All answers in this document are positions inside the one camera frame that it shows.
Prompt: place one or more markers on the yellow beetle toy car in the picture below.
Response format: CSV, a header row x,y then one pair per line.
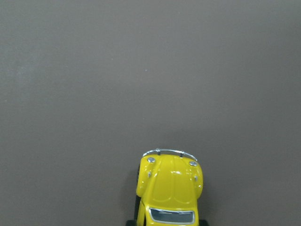
x,y
169,184

